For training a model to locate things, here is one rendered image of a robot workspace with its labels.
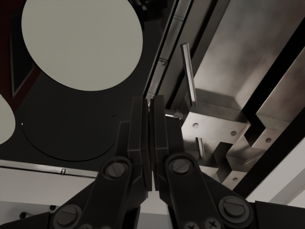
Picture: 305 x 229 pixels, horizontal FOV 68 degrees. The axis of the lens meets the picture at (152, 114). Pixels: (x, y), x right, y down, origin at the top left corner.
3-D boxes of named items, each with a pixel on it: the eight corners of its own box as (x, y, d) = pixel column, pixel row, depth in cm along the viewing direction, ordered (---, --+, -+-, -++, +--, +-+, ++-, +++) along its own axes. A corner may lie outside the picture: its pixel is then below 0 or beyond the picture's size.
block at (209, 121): (174, 119, 28) (178, 135, 26) (184, 97, 26) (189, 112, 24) (228, 130, 30) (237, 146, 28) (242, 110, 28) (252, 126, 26)
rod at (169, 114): (142, 109, 26) (143, 116, 25) (146, 99, 25) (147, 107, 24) (179, 116, 27) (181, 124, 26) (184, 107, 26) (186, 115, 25)
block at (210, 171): (154, 161, 33) (156, 177, 30) (161, 144, 31) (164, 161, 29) (203, 167, 35) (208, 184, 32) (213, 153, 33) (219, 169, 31)
